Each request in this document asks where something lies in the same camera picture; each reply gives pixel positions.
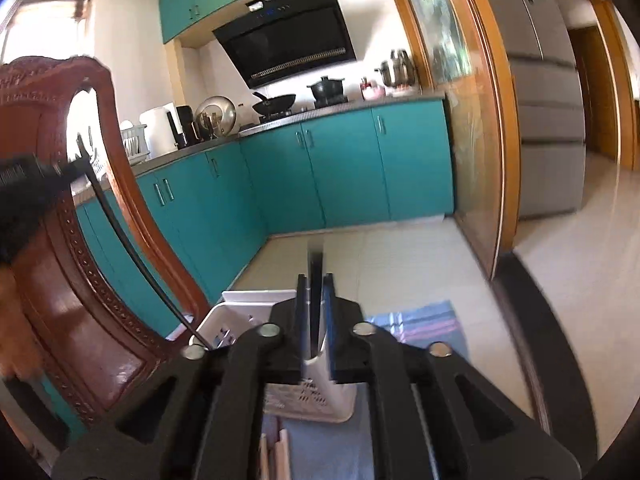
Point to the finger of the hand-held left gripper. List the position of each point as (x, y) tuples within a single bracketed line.
[(72, 169)]

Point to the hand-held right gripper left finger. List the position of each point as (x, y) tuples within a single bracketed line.
[(301, 330)]

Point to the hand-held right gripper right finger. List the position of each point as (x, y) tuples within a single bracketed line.
[(327, 330)]

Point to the white plastic utensil holder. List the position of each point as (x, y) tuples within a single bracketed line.
[(240, 305)]

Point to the white dish rack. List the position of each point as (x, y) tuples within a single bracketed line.
[(134, 142)]

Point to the black countertop appliance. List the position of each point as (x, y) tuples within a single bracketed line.
[(185, 125)]

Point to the window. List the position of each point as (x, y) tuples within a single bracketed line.
[(45, 30)]

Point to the carved wooden chair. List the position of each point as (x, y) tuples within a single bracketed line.
[(100, 340)]

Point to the teal kitchen base cabinets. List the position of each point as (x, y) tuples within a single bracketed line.
[(350, 170)]

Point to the grey kitchen countertop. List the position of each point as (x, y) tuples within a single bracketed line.
[(280, 122)]

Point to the black wok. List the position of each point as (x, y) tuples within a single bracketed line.
[(275, 102)]

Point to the gas stove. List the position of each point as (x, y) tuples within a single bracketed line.
[(305, 108)]

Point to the black lidded pot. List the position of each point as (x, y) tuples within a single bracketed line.
[(326, 90)]

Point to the wood-framed glass sliding door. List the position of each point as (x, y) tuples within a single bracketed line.
[(470, 135)]

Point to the pink container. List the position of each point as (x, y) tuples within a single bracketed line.
[(372, 91)]

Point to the black range hood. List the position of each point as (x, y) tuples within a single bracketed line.
[(290, 42)]

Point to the stainless steel kettle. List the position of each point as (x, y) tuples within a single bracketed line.
[(404, 67)]

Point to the grey refrigerator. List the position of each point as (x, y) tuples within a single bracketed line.
[(545, 110)]

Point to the wooden doorway frame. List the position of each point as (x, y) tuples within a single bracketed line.
[(612, 85)]

